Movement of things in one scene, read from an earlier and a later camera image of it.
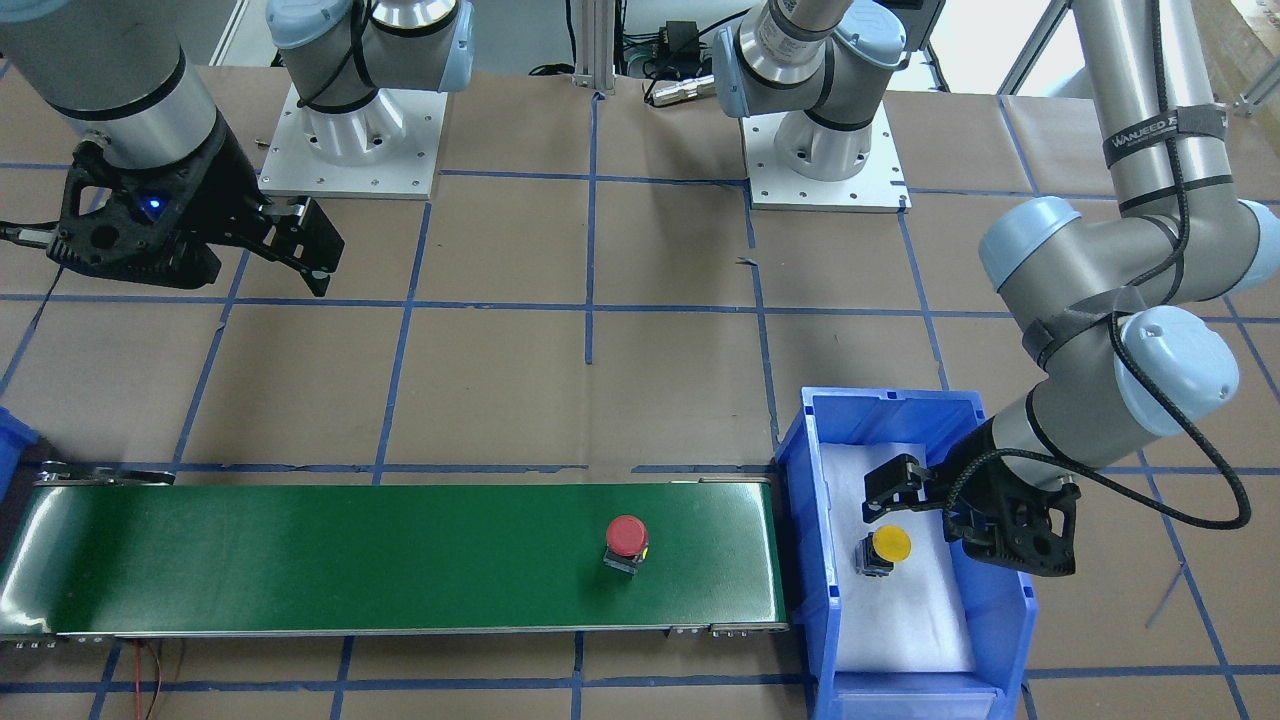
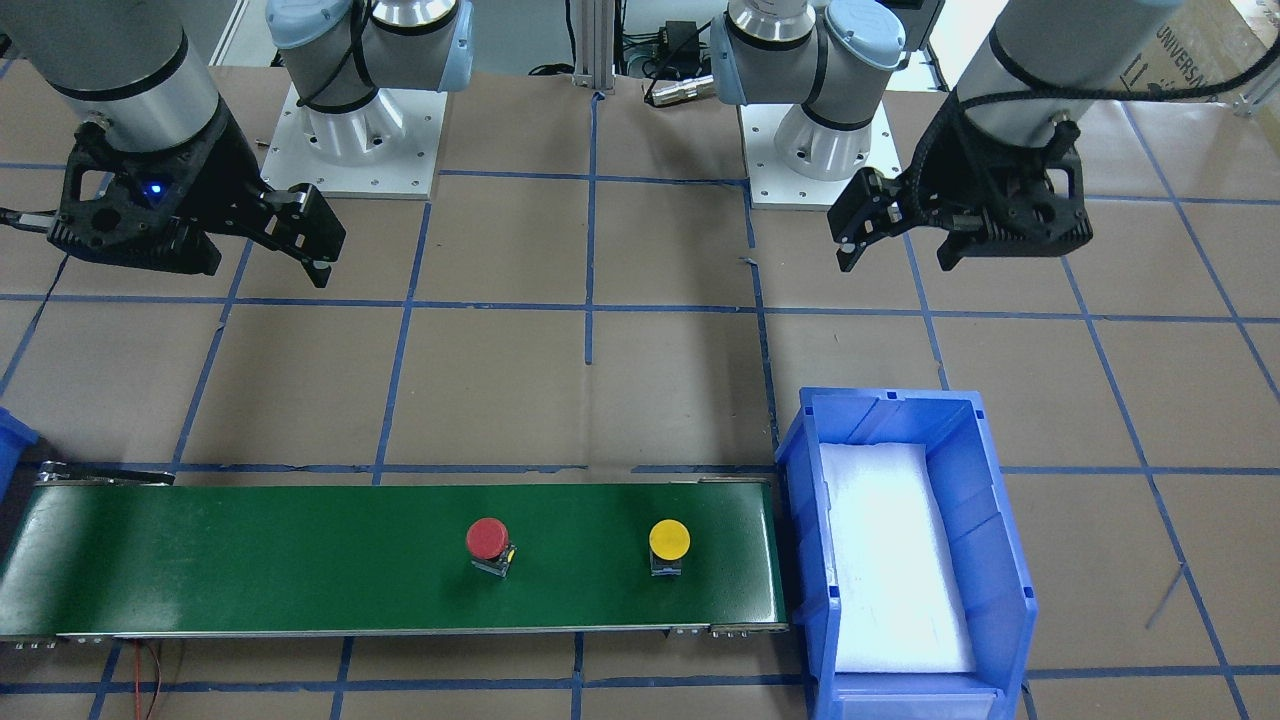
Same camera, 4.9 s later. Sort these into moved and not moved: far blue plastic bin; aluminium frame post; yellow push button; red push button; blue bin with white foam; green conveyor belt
Moved: red push button; yellow push button
Not moved: blue bin with white foam; aluminium frame post; green conveyor belt; far blue plastic bin
